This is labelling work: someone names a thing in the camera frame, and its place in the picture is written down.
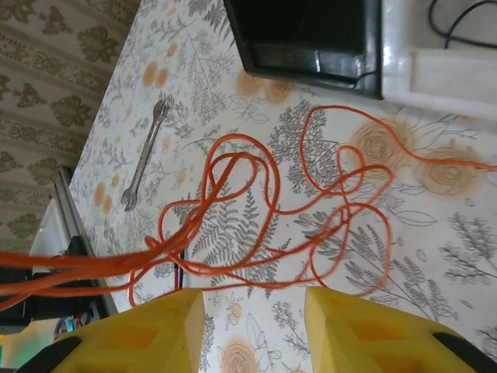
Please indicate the floral patterned table cloth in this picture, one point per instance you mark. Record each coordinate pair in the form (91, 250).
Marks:
(388, 272)

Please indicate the black charging board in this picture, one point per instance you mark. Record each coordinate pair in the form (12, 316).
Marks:
(70, 299)

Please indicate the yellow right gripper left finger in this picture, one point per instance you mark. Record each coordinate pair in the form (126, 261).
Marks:
(155, 338)

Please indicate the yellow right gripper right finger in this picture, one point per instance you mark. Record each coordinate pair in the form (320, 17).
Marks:
(369, 342)

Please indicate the small steel wrench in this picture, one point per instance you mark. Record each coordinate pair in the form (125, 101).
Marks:
(145, 151)

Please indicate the wide aluminium base rail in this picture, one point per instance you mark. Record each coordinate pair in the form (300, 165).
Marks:
(74, 217)

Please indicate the black plastic bin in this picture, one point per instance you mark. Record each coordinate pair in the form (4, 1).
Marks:
(303, 31)

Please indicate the white plastic bin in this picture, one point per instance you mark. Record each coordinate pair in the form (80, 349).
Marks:
(427, 77)

